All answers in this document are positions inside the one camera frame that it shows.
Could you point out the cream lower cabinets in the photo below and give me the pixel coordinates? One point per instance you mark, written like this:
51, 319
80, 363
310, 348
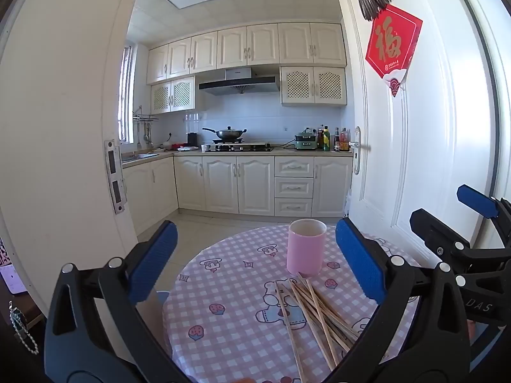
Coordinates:
219, 185

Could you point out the red dish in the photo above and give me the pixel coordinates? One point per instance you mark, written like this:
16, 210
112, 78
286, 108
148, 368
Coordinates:
179, 146

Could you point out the dark sauce bottle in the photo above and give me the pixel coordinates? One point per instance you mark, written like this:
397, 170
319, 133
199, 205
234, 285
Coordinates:
336, 140

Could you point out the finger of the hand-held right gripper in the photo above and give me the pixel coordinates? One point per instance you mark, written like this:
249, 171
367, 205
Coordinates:
477, 200
433, 229

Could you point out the small lattice door cabinet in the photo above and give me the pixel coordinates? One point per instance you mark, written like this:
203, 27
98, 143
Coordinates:
173, 95

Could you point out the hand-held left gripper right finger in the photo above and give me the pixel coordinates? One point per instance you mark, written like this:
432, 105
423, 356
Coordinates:
359, 263

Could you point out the cream upper cabinets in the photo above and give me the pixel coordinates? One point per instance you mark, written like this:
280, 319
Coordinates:
255, 46

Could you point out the green yellow bottle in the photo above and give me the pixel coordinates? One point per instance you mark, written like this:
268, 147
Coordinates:
326, 139

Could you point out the wok with lid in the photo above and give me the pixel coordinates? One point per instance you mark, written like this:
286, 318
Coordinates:
229, 133

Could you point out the wide lattice door cabinet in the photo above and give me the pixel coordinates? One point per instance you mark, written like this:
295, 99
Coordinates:
313, 85

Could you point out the green cooking appliance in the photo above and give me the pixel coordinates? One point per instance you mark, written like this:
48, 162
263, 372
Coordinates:
305, 141

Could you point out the red door poster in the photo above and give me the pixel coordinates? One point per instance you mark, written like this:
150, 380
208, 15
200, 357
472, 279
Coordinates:
393, 44

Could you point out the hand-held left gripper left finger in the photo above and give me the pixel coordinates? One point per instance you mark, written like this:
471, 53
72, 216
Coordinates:
153, 263

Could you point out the pink checked tablecloth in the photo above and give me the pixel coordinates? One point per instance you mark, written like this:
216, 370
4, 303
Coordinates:
231, 287

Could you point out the pink cup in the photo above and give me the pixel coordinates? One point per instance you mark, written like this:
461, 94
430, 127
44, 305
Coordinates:
305, 251

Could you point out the metal strike plate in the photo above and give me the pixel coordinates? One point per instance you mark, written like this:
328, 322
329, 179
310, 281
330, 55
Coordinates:
115, 175

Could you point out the window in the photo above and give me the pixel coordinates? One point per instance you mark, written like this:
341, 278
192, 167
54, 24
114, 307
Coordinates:
125, 95

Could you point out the black kettle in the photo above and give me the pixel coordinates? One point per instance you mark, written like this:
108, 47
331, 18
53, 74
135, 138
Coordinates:
192, 139

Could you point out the range hood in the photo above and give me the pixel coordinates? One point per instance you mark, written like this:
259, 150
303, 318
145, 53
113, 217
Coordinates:
239, 83

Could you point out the white door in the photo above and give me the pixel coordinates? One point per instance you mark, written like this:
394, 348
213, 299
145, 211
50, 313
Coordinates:
419, 127

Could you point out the gas stove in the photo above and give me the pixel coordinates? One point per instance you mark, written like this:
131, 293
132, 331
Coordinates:
243, 147

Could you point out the red label bottle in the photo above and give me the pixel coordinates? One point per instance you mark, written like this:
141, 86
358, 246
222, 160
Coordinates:
344, 141

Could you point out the steel sink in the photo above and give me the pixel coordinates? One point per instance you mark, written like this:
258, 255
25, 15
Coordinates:
137, 157

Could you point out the bunch of wooden chopsticks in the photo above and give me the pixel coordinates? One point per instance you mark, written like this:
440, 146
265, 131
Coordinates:
319, 315

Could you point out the wall utensil rack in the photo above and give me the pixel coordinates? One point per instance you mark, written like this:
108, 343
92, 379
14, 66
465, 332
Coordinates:
144, 121

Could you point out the cream drawer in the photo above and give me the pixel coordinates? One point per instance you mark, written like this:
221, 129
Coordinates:
294, 166
293, 207
294, 187

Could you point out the cream cabinets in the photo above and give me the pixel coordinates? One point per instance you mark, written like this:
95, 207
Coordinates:
255, 46
219, 185

